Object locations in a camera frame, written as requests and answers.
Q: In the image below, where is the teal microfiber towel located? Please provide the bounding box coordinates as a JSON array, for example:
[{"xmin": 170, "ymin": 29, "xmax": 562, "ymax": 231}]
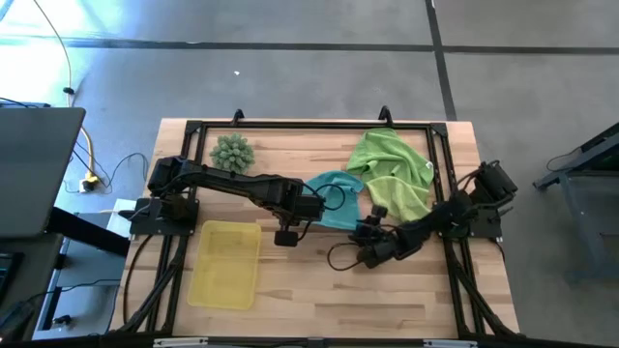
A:
[{"xmin": 302, "ymin": 169, "xmax": 366, "ymax": 232}]

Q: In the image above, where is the pale lime microfiber towel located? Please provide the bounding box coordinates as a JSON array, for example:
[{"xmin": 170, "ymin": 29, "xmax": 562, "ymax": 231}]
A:
[{"xmin": 366, "ymin": 175, "xmax": 435, "ymax": 224}]

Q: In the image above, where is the bright green microfiber towel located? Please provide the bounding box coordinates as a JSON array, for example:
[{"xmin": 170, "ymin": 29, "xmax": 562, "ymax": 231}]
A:
[{"xmin": 345, "ymin": 127, "xmax": 435, "ymax": 190}]

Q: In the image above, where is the yellow translucent plastic basket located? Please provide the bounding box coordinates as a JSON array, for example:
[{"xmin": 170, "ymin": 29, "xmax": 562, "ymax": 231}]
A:
[{"xmin": 187, "ymin": 219, "xmax": 263, "ymax": 311}]

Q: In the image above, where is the green cloth towel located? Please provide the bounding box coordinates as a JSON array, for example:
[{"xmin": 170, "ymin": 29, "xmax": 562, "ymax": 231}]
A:
[{"xmin": 109, "ymin": 118, "xmax": 521, "ymax": 339}]

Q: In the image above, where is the potted succulent plant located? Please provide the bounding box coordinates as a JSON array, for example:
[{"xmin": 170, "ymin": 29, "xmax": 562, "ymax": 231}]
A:
[{"xmin": 209, "ymin": 132, "xmax": 256, "ymax": 179}]

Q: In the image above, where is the silver aluminium extrusion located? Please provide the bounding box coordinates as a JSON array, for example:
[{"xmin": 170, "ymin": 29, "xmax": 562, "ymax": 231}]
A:
[
  {"xmin": 153, "ymin": 336, "xmax": 210, "ymax": 348},
  {"xmin": 423, "ymin": 338, "xmax": 480, "ymax": 348}
]

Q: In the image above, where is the white box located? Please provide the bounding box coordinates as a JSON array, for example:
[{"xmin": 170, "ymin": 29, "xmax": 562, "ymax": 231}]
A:
[{"xmin": 106, "ymin": 198, "xmax": 139, "ymax": 239}]

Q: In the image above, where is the yellow power plug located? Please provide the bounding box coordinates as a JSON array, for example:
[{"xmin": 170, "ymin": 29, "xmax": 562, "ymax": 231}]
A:
[{"xmin": 78, "ymin": 173, "xmax": 102, "ymax": 193}]

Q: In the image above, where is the blue-legged work table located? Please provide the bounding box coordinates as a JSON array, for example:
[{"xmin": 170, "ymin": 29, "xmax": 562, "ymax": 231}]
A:
[{"xmin": 533, "ymin": 122, "xmax": 619, "ymax": 284}]

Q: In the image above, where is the black operator desk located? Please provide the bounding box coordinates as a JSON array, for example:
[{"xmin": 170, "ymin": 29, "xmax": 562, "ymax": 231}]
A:
[{"xmin": 0, "ymin": 206, "xmax": 132, "ymax": 342}]

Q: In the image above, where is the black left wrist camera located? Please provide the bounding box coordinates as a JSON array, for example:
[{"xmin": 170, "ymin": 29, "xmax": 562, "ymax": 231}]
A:
[{"xmin": 273, "ymin": 230, "xmax": 299, "ymax": 248}]

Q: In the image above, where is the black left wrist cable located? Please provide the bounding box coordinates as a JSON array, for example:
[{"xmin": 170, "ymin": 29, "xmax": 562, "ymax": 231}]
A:
[{"xmin": 304, "ymin": 182, "xmax": 347, "ymax": 213}]

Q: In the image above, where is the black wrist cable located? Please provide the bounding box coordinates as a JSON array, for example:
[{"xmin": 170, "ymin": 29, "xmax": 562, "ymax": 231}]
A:
[
  {"xmin": 326, "ymin": 241, "xmax": 368, "ymax": 273},
  {"xmin": 304, "ymin": 182, "xmax": 347, "ymax": 213}
]

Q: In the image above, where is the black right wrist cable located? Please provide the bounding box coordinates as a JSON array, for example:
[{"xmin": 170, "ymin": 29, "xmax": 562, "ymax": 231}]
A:
[{"xmin": 326, "ymin": 241, "xmax": 368, "ymax": 273}]

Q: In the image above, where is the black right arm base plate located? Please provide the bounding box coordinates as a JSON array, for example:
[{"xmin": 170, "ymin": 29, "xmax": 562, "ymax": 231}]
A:
[{"xmin": 437, "ymin": 201, "xmax": 504, "ymax": 239}]

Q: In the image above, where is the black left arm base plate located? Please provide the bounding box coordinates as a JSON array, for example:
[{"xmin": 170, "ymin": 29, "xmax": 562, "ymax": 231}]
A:
[{"xmin": 129, "ymin": 196, "xmax": 200, "ymax": 238}]

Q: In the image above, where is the thin black floor cable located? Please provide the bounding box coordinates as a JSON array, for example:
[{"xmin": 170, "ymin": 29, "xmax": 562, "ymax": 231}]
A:
[{"xmin": 72, "ymin": 144, "xmax": 150, "ymax": 192}]

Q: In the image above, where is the thick black base cable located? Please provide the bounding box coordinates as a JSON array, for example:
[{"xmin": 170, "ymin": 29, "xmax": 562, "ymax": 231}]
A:
[{"xmin": 122, "ymin": 234, "xmax": 156, "ymax": 326}]

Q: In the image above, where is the yellow floor cable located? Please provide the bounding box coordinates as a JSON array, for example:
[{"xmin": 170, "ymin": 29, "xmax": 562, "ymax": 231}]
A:
[{"xmin": 79, "ymin": 125, "xmax": 98, "ymax": 181}]

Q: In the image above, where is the pale floor cable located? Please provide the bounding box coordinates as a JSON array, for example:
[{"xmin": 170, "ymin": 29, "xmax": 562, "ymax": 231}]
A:
[{"xmin": 32, "ymin": 0, "xmax": 74, "ymax": 107}]

